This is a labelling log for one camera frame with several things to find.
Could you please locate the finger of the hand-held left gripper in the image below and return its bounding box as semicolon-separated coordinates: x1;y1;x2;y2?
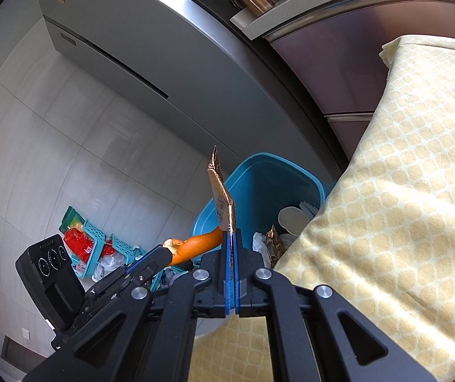
87;245;170;296
95;252;173;300

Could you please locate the yellow patterned tablecloth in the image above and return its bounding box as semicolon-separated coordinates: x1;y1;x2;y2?
190;35;455;382

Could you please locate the kitchen counter cabinet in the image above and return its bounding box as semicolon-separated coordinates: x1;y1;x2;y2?
231;0;455;164

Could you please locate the red snack packet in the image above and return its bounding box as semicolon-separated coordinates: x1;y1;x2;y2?
64;227;95;263

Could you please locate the orange peel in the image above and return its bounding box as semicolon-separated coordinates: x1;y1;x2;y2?
163;226;224;266

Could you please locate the grey refrigerator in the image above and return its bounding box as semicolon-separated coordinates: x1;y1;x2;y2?
34;0;351;192

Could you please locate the blue plastic bin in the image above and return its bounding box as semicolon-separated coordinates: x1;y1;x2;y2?
191;152;326;263

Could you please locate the white foam net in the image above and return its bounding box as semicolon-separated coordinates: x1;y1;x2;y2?
299;201;319;219

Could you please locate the green snack packet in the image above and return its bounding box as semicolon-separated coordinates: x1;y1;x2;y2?
60;207;86;231

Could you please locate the gold foil wrapper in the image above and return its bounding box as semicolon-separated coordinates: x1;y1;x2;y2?
266;225;288;263
207;146;237;233

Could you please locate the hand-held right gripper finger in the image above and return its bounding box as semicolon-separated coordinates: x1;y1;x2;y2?
23;229;232;382
231;229;437;382

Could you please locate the white plastic bag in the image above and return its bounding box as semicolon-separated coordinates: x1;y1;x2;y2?
93;255;127;280

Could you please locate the white paper cup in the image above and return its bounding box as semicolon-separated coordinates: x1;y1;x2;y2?
278;206;310;233

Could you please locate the teal plastic basket rack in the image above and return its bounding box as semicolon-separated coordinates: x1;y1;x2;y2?
59;206;176;291

